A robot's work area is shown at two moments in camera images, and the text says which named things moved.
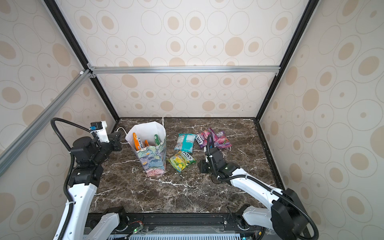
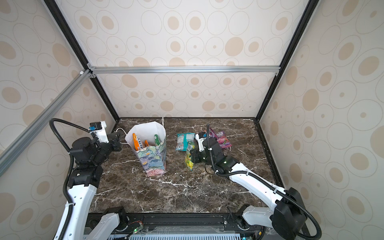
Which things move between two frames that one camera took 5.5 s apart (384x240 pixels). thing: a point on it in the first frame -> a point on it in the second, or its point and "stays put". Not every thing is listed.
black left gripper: [115, 139] stays put
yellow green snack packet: [181, 160] -> [188, 163]
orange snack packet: [137, 143] stays put
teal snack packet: [185, 142] stays put
